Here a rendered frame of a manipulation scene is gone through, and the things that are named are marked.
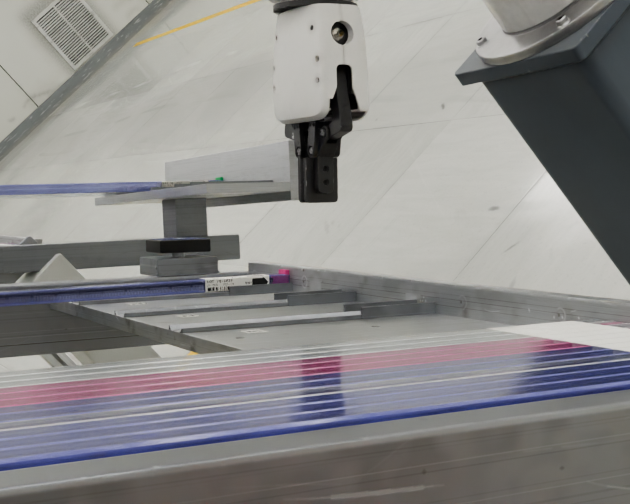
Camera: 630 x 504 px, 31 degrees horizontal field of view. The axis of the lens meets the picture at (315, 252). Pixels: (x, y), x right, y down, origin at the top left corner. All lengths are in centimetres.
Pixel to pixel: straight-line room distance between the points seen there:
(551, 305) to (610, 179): 53
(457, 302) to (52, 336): 39
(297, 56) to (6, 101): 767
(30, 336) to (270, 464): 69
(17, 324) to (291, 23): 35
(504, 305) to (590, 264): 144
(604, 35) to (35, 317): 58
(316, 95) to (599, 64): 30
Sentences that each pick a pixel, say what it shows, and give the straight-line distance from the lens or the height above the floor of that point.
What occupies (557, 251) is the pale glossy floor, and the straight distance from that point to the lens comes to 228.
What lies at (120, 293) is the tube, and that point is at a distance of 93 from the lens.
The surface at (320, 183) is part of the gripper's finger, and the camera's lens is 100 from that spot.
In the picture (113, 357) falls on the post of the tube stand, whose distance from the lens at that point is 129.
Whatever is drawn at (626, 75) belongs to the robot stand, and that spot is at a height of 63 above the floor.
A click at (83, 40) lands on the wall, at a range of 883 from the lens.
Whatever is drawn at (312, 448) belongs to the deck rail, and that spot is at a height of 93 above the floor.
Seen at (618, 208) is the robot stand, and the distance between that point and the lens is 125.
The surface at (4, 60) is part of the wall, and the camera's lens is 866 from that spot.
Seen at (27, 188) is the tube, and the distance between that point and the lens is 128.
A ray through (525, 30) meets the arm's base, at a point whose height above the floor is 71.
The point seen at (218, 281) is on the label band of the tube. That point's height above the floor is 77.
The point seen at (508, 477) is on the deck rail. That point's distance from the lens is 38.
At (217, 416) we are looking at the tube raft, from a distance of 39.
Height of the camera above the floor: 109
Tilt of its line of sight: 21 degrees down
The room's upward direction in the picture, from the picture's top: 41 degrees counter-clockwise
